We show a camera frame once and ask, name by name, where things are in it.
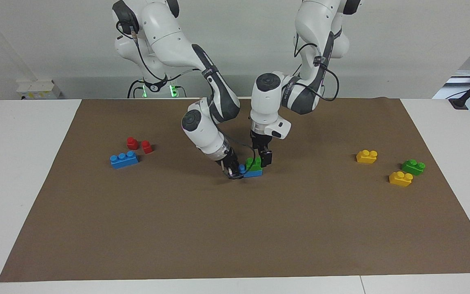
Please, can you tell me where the blue three-stud block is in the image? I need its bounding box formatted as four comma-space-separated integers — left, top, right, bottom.
110, 151, 140, 169
238, 164, 263, 178

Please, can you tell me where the yellow two-stud block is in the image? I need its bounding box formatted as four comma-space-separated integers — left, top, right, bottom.
388, 171, 414, 187
356, 150, 378, 165

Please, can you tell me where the brown paper mat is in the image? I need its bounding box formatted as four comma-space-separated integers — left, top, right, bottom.
0, 97, 470, 283

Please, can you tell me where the black base cable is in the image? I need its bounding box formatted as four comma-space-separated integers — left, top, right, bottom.
127, 80, 144, 99

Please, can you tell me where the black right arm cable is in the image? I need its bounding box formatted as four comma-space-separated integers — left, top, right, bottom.
116, 20, 256, 180

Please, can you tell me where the white wall socket box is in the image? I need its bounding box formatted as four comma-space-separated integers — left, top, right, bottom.
17, 80, 62, 100

